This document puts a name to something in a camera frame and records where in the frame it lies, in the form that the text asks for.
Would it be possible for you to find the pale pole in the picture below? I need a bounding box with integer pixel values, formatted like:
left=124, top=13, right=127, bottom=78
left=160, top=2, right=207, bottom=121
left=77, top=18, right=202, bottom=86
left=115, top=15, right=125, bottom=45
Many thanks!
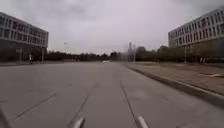
left=132, top=44, right=137, bottom=64

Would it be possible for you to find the lamp pole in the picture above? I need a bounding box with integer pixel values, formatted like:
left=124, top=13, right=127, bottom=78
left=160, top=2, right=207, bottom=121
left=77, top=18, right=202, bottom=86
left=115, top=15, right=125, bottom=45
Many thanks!
left=63, top=41, right=69, bottom=54

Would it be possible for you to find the grey concrete road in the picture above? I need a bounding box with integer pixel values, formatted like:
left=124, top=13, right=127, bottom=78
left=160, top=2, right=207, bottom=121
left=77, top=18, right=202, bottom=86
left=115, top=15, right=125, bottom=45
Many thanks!
left=0, top=60, right=224, bottom=128

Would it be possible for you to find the grey kerb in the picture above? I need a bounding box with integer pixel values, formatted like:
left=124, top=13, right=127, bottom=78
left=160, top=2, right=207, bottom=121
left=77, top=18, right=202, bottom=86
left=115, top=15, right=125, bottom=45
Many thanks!
left=123, top=64, right=224, bottom=108

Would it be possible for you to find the robot's own part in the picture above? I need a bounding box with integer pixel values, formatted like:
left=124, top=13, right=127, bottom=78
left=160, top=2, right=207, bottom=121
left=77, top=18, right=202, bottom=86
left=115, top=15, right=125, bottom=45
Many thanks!
left=71, top=116, right=86, bottom=128
left=135, top=115, right=150, bottom=128

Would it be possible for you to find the grey building with dark base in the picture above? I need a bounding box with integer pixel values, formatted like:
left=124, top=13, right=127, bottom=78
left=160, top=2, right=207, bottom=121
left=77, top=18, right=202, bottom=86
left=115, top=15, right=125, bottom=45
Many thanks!
left=0, top=11, right=50, bottom=63

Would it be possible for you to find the row of trees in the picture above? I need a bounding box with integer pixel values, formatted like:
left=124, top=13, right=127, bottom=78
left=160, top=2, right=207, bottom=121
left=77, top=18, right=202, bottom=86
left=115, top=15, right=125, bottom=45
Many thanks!
left=44, top=45, right=224, bottom=64

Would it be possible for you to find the pale building with window rows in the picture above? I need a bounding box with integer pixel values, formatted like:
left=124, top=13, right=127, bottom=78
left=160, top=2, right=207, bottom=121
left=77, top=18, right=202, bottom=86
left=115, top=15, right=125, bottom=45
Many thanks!
left=167, top=7, right=224, bottom=63

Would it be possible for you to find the reddish brown pavement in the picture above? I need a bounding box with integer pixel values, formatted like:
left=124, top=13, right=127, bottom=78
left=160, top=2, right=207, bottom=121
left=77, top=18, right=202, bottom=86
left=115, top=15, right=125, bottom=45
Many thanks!
left=128, top=62, right=224, bottom=96

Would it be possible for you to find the person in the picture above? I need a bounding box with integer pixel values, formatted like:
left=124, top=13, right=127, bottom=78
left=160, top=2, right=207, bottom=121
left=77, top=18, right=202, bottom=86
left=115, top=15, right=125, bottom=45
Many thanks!
left=28, top=53, right=34, bottom=65

